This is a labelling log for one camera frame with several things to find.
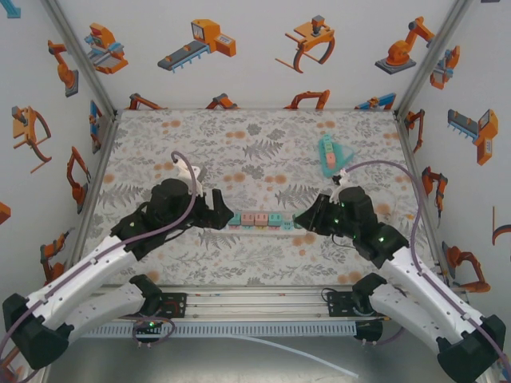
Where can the black controller board green light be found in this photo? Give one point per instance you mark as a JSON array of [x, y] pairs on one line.
[[151, 324]]

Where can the aluminium side rail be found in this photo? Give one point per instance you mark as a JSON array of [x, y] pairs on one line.
[[97, 183], [404, 139]]

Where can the small teal plug cube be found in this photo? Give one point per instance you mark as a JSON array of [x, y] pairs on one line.
[[327, 139]]

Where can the light green plug cube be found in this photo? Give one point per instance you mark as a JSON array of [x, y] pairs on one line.
[[328, 148]]

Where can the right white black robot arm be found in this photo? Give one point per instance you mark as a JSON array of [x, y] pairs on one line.
[[411, 295]]

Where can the floral table mat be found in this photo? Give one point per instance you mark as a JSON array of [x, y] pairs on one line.
[[259, 131]]

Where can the teal power strip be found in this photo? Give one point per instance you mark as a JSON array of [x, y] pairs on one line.
[[343, 155]]

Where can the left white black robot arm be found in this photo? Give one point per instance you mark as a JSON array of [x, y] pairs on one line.
[[80, 283]]

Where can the aluminium corner post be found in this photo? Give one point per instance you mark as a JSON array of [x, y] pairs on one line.
[[81, 56], [432, 56]]

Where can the wide aluminium base rail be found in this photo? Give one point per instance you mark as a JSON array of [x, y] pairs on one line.
[[255, 305]]

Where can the white power strip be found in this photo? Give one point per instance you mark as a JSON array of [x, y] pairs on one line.
[[286, 225]]

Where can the black base connector box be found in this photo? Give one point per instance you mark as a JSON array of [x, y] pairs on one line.
[[369, 329]]

